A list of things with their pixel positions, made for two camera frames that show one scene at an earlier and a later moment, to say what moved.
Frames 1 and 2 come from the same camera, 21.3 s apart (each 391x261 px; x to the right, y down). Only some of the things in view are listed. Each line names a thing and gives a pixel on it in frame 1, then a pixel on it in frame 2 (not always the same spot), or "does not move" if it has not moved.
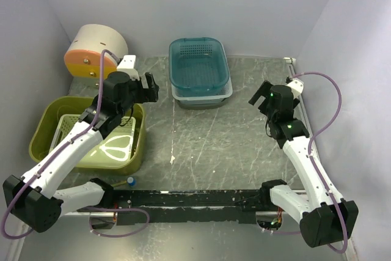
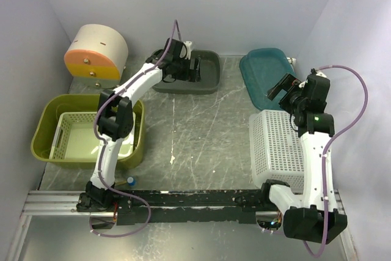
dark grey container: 208,104 to 210,81
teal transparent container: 198,66 to 260,69
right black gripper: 264,90 to 285,84
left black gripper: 147,95 to 192,76
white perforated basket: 225,90 to 275,149
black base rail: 235,206 does not move
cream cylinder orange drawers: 86,43 does not move
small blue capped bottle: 131,180 does not move
